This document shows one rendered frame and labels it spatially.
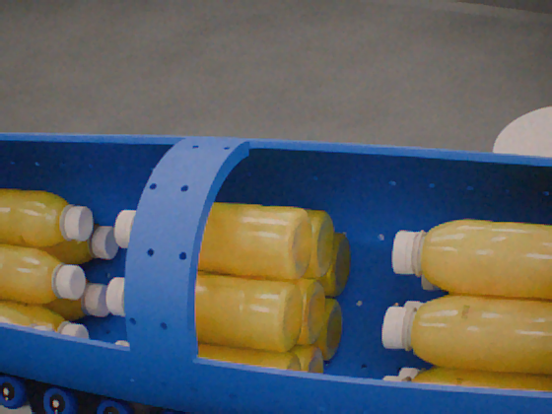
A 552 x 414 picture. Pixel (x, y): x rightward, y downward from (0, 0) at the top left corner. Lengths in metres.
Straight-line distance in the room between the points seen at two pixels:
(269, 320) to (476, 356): 0.20
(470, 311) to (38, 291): 0.50
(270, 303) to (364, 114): 2.72
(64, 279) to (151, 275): 0.24
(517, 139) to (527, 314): 0.49
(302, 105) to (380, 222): 2.66
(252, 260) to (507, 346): 0.26
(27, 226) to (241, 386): 0.37
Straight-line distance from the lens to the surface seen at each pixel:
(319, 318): 1.00
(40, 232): 1.12
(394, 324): 0.87
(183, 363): 0.89
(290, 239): 0.90
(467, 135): 3.41
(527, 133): 1.31
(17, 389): 1.13
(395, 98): 3.69
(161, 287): 0.87
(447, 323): 0.85
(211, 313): 0.91
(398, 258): 0.88
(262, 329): 0.90
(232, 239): 0.92
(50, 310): 1.15
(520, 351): 0.84
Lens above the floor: 1.68
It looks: 32 degrees down
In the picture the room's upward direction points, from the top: 10 degrees counter-clockwise
